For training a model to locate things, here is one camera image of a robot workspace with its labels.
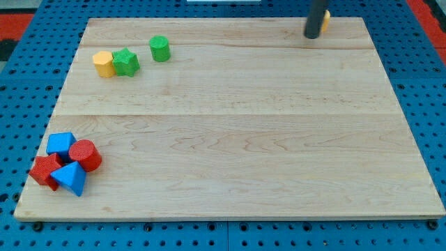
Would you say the yellow heart block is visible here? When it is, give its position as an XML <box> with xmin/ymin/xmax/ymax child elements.
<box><xmin>321</xmin><ymin>10</ymin><xmax>331</xmax><ymax>33</ymax></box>

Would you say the green cylinder block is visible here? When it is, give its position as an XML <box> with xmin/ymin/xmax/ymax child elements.
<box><xmin>149</xmin><ymin>36</ymin><xmax>171</xmax><ymax>62</ymax></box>

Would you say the green star block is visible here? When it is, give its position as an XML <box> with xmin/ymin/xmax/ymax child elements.
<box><xmin>112</xmin><ymin>47</ymin><xmax>140</xmax><ymax>77</ymax></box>

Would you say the yellow hexagon block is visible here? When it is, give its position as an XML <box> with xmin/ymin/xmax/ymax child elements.
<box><xmin>93</xmin><ymin>51</ymin><xmax>116</xmax><ymax>78</ymax></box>

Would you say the red cylinder block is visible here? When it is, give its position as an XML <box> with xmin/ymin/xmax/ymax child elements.
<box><xmin>68</xmin><ymin>139</ymin><xmax>102</xmax><ymax>172</ymax></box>

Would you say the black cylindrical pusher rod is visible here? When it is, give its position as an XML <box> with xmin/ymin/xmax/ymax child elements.
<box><xmin>304</xmin><ymin>0</ymin><xmax>330</xmax><ymax>39</ymax></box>

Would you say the blue triangle block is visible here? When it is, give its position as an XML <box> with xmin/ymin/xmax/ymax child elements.
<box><xmin>50</xmin><ymin>162</ymin><xmax>86</xmax><ymax>197</ymax></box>

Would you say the blue cube block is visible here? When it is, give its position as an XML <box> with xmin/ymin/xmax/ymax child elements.
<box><xmin>46</xmin><ymin>132</ymin><xmax>77</xmax><ymax>162</ymax></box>

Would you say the red star block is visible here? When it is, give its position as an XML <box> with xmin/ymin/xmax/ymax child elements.
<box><xmin>29</xmin><ymin>153</ymin><xmax>65</xmax><ymax>191</ymax></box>

